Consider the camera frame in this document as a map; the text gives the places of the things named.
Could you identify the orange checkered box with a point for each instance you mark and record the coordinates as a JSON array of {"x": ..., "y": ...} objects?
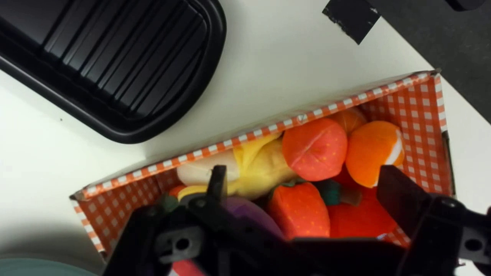
[{"x": 424, "y": 117}]

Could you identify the purple plush eggplant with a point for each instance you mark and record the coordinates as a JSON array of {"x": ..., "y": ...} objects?
[{"x": 250, "y": 215}]

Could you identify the black tape patch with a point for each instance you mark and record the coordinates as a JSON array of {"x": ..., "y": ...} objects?
[{"x": 353, "y": 17}]

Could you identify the red-orange plush peach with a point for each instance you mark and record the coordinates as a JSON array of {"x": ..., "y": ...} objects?
[{"x": 315, "y": 149}]

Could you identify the red plush tomato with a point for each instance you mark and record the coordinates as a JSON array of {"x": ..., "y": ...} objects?
[{"x": 358, "y": 217}]

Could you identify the orange plush fruit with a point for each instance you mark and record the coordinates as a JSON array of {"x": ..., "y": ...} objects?
[{"x": 370, "y": 154}]

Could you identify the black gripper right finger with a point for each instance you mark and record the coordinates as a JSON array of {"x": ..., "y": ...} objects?
[{"x": 404, "y": 209}]

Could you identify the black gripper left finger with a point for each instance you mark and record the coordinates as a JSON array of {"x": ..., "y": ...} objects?
[{"x": 215, "y": 194}]

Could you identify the black ribbed tray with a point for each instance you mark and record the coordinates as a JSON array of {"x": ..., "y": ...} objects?
[{"x": 102, "y": 62}]

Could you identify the yellow plush banana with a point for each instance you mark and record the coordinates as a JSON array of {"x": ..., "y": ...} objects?
[{"x": 255, "y": 169}]

